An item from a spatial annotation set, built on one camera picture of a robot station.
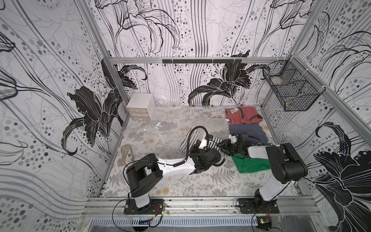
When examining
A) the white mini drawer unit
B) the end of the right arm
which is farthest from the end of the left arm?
the white mini drawer unit

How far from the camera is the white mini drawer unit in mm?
1036

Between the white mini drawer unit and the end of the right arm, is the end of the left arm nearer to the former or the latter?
the end of the right arm
